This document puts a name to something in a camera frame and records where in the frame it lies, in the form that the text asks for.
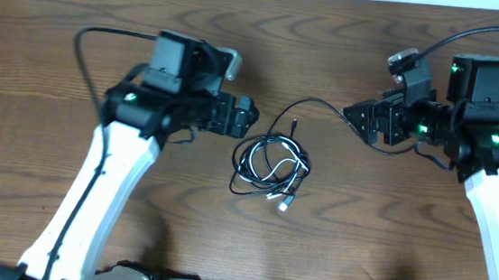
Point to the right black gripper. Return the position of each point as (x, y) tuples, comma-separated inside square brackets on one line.
[(391, 105)]

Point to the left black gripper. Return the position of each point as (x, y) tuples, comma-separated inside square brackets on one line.
[(225, 114)]

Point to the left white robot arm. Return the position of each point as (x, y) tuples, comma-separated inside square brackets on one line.
[(178, 89)]

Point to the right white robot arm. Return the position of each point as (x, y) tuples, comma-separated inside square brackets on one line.
[(466, 128)]

